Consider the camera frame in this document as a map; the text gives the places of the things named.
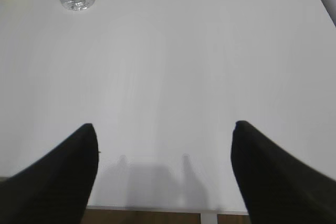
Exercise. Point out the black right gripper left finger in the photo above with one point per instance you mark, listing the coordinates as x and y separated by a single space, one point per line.
57 187

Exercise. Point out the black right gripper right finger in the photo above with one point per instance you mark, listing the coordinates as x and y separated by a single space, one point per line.
277 187

